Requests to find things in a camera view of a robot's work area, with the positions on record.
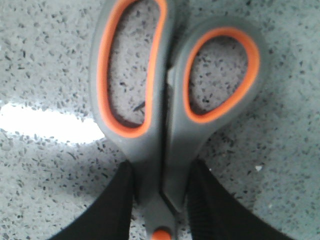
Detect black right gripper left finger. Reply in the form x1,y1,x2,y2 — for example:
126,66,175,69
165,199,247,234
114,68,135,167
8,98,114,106
51,161,134,240

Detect grey orange scissors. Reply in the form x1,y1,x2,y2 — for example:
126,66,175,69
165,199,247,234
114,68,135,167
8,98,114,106
89,0,267,240

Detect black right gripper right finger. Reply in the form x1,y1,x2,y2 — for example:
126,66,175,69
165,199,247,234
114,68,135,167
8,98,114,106
187,160,289,240

